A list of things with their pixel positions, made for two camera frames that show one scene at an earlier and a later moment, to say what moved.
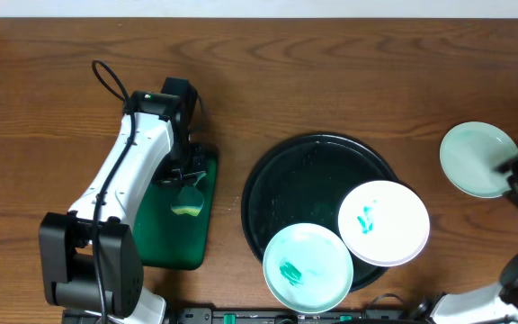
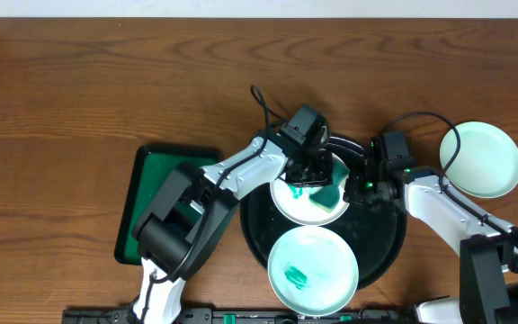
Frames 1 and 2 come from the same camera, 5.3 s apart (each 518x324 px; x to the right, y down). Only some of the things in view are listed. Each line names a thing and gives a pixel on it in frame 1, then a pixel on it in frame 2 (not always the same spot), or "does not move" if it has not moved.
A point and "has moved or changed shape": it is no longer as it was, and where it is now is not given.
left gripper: x=183 y=175 -> x=308 y=175
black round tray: x=305 y=179 -> x=377 y=231
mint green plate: x=469 y=155 does not move
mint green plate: x=308 y=268 does not move
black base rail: x=281 y=316 does not move
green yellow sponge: x=189 y=200 has moved or changed shape
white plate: x=383 y=223 -> x=294 y=203
